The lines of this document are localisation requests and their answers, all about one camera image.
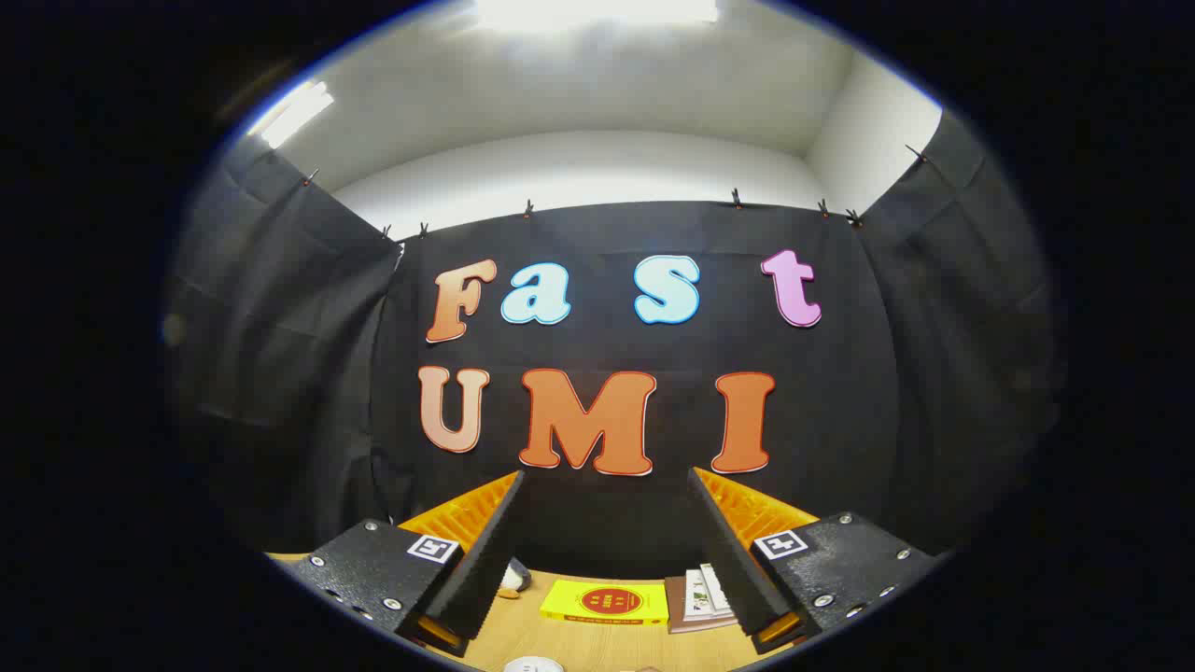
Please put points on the penguin plush toy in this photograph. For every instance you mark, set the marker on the penguin plush toy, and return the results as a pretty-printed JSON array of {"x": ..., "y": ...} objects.
[{"x": 513, "y": 579}]

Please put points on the black backdrop cloth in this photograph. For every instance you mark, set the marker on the black backdrop cloth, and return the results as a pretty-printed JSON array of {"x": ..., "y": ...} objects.
[{"x": 616, "y": 523}]

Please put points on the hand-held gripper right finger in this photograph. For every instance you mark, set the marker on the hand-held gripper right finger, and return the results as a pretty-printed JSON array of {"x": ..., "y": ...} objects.
[{"x": 738, "y": 569}]

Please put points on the white paperback book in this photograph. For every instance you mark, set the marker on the white paperback book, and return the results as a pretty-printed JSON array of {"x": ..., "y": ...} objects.
[{"x": 695, "y": 597}]

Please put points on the brown-edged paperback book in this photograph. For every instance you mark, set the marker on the brown-edged paperback book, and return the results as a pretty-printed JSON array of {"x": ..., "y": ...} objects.
[{"x": 674, "y": 607}]

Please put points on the yellow book with red circle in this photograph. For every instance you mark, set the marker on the yellow book with red circle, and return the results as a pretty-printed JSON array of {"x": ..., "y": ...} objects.
[{"x": 607, "y": 602}]

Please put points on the white canvas shoe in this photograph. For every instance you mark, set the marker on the white canvas shoe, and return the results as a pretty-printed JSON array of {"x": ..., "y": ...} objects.
[{"x": 532, "y": 665}]

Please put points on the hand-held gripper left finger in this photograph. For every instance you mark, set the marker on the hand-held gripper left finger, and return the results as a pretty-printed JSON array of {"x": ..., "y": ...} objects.
[{"x": 485, "y": 560}]

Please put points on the white book with floral cover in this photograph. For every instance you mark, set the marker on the white book with floral cover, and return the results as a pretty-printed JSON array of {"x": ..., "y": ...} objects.
[{"x": 717, "y": 588}]

